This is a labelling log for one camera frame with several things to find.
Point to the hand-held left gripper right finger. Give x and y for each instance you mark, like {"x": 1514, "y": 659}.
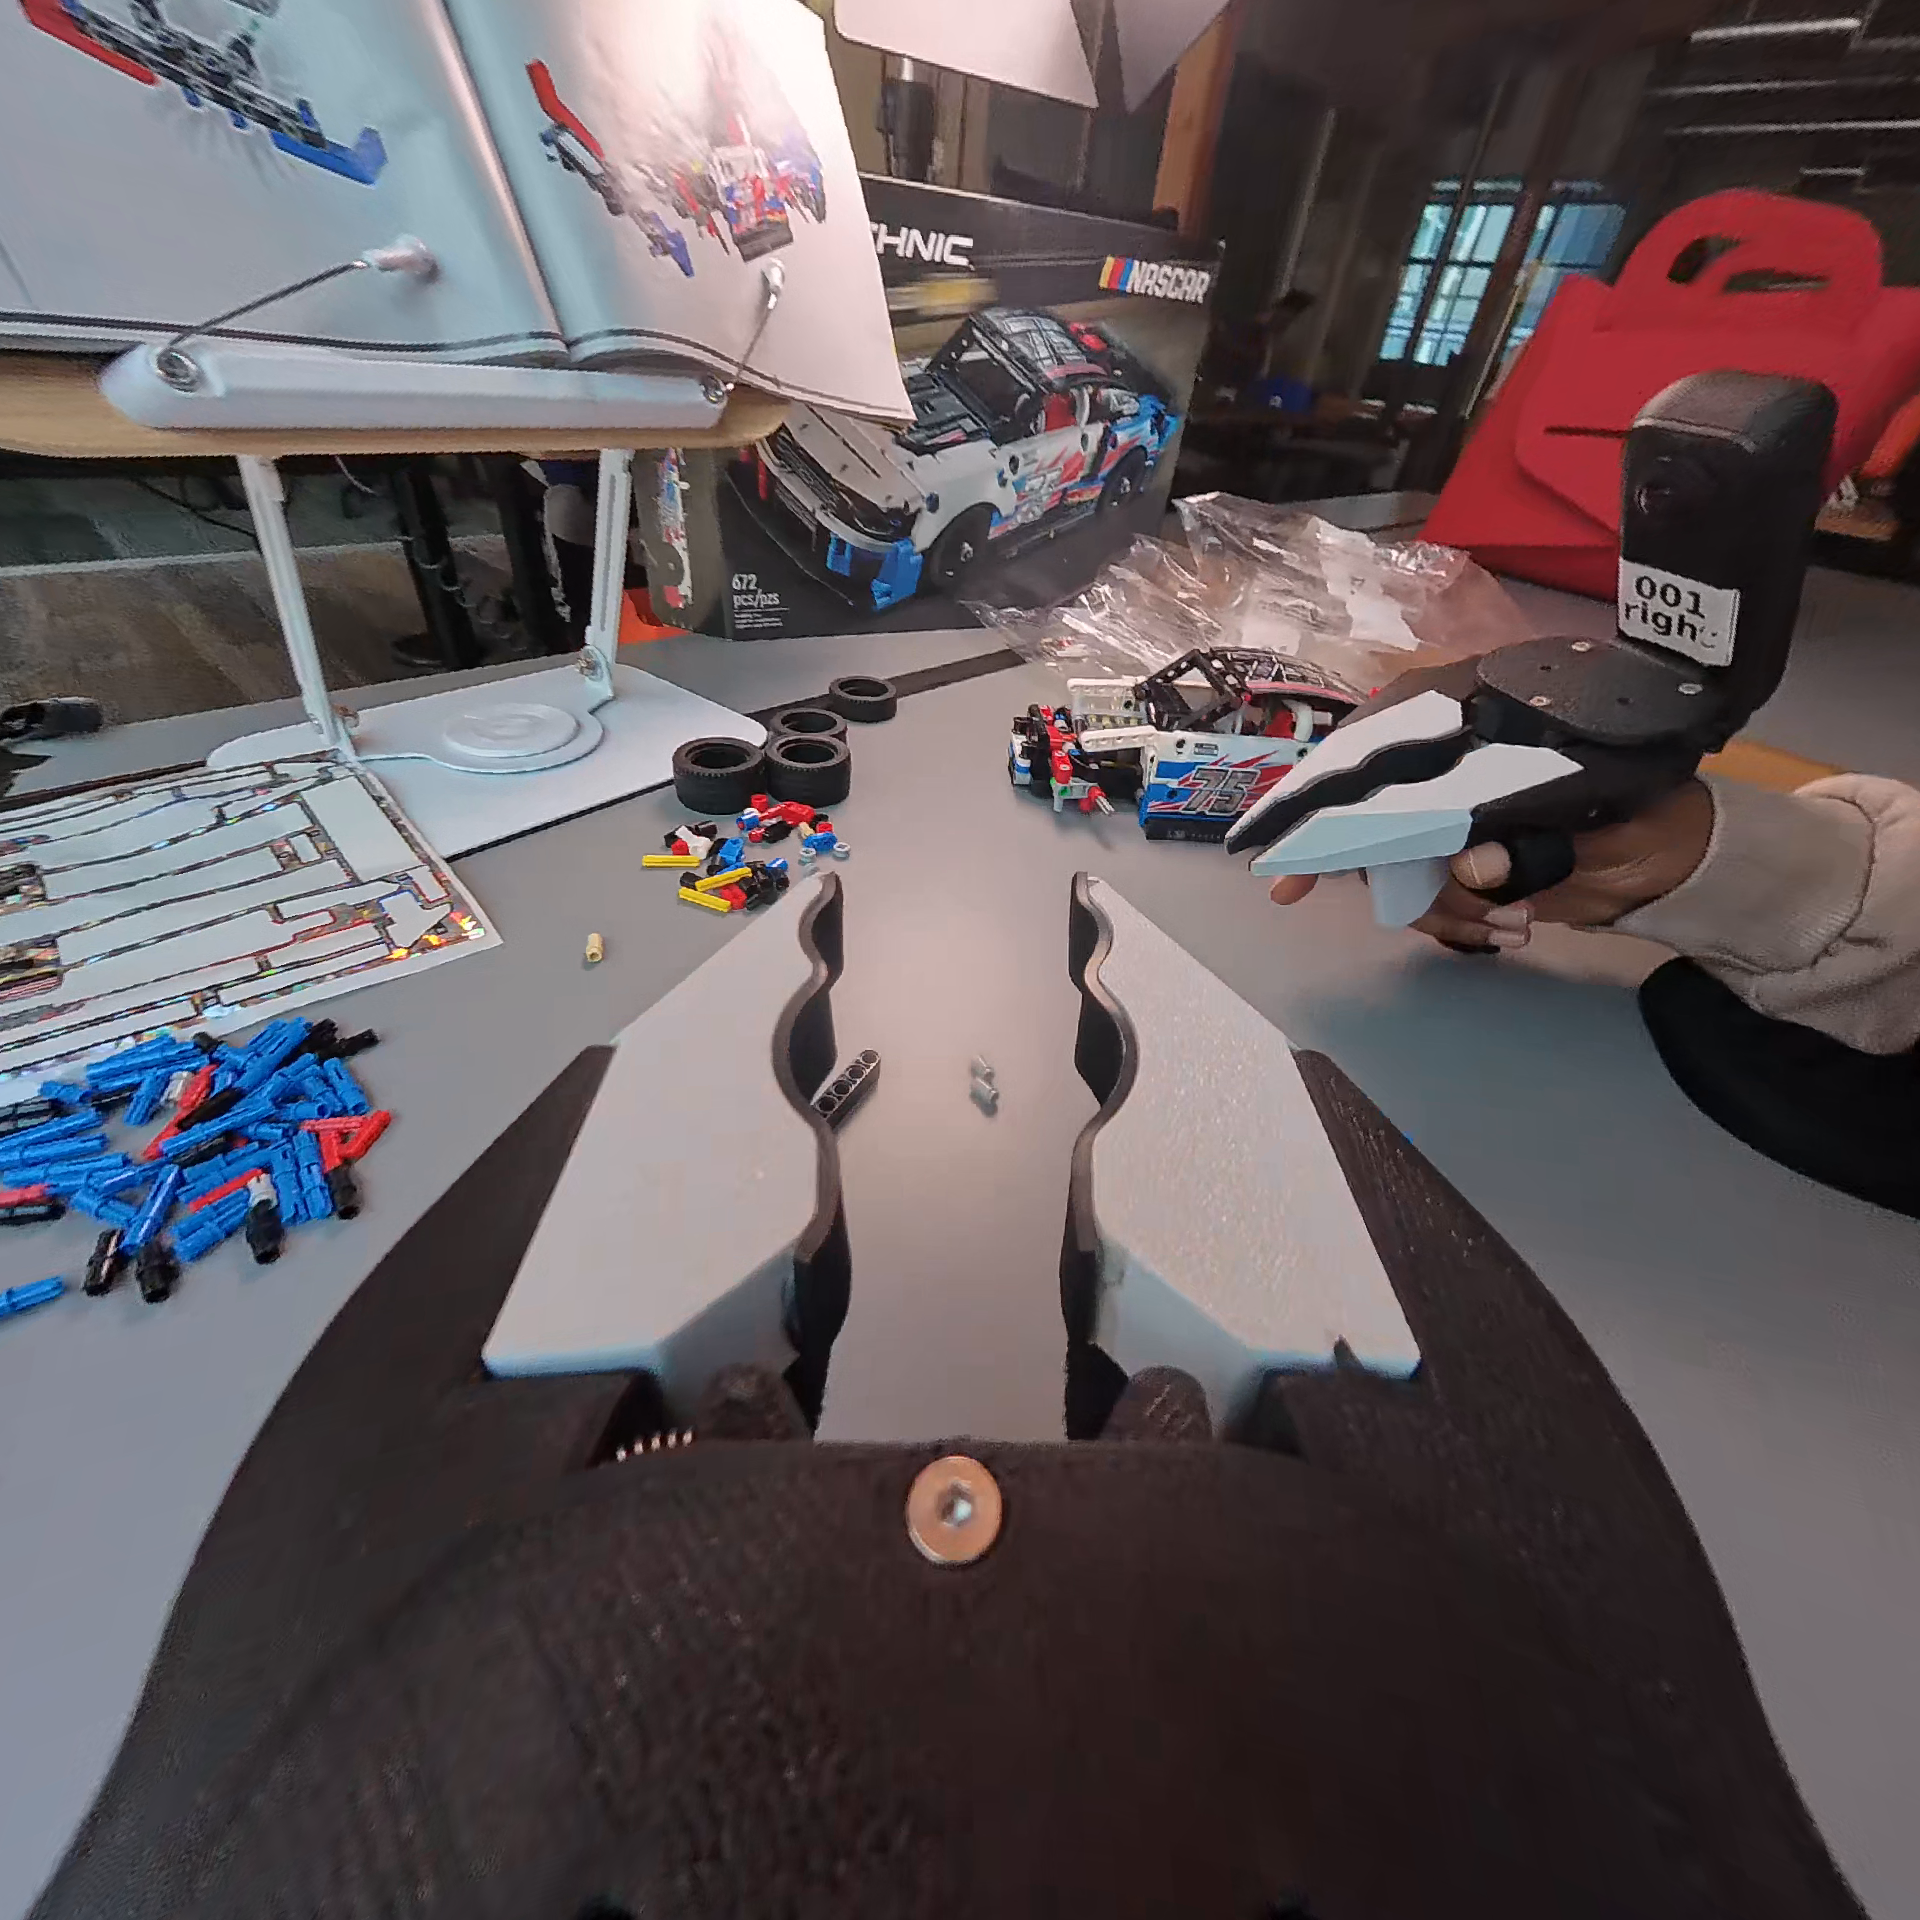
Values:
{"x": 1243, "y": 1200}

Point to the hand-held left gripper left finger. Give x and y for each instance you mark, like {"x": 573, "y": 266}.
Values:
{"x": 662, "y": 1200}

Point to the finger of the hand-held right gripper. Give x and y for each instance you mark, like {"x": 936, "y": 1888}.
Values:
{"x": 1394, "y": 734}
{"x": 1440, "y": 820}

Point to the black five-hole beam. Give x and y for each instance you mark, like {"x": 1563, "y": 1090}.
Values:
{"x": 848, "y": 1090}

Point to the person's right forearm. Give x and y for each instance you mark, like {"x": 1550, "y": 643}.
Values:
{"x": 1800, "y": 901}

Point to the printed task sheet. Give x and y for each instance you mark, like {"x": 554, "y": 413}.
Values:
{"x": 974, "y": 44}

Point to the person's right hand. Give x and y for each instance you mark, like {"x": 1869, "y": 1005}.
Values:
{"x": 1634, "y": 855}

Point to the clear plastic bag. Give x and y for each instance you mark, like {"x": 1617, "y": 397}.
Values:
{"x": 1275, "y": 586}

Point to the toy race car model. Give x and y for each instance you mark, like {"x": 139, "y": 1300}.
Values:
{"x": 1201, "y": 765}

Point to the pile of mixed small bricks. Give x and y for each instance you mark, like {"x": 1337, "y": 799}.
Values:
{"x": 743, "y": 855}

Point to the glass window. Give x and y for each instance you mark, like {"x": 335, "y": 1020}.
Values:
{"x": 1499, "y": 271}

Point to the pile of blue pins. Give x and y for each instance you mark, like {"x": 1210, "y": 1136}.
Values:
{"x": 194, "y": 1142}

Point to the sticker sheet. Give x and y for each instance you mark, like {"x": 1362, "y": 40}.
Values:
{"x": 225, "y": 901}

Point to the toy set box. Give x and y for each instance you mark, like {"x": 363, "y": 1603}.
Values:
{"x": 1050, "y": 300}

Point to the small black object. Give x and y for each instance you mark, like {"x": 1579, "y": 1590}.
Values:
{"x": 43, "y": 722}

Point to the white book stand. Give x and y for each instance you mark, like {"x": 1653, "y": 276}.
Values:
{"x": 421, "y": 395}

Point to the open instruction booklet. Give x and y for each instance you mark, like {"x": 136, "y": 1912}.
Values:
{"x": 299, "y": 150}

